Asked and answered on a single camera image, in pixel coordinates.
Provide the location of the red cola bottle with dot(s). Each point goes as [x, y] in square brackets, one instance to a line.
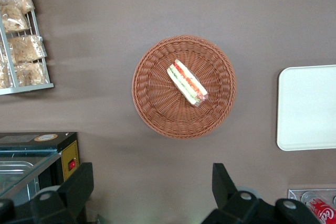
[324, 212]

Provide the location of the clear acrylic bottle rack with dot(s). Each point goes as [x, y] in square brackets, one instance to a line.
[294, 193]

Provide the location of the cream rectangular tray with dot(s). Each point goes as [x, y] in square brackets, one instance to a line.
[307, 108]

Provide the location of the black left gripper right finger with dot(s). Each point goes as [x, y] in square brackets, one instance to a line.
[225, 190]

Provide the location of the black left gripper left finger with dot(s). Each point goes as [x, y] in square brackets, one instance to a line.
[71, 190]

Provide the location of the round brown wicker basket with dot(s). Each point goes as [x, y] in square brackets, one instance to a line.
[157, 108]

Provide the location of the triangle sandwich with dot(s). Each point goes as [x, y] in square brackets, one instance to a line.
[183, 82]

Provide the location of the tray of packaged snacks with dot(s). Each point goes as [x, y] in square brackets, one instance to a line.
[26, 89]

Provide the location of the black food warmer appliance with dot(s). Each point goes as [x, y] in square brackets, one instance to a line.
[65, 153]

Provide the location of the stainless steel pan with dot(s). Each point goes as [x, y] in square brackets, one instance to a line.
[13, 174]

